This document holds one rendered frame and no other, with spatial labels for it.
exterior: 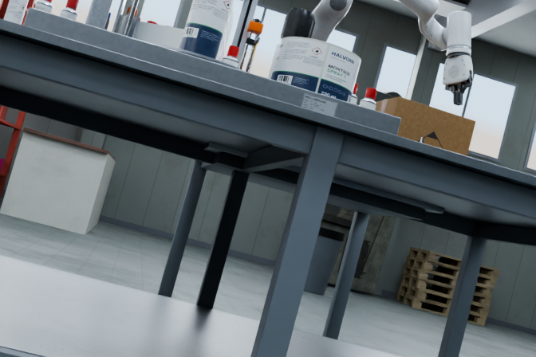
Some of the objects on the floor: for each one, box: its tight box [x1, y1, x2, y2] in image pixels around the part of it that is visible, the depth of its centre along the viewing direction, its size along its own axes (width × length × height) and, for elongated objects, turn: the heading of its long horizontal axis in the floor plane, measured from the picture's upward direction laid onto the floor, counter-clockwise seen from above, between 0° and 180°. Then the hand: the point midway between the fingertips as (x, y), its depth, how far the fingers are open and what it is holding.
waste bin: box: [304, 227, 345, 296], centre depth 825 cm, size 53×53×68 cm
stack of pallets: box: [396, 247, 500, 326], centre depth 1078 cm, size 110×76×78 cm
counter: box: [0, 128, 116, 235], centre depth 871 cm, size 83×251×86 cm, turn 82°
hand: (458, 99), depth 273 cm, fingers closed
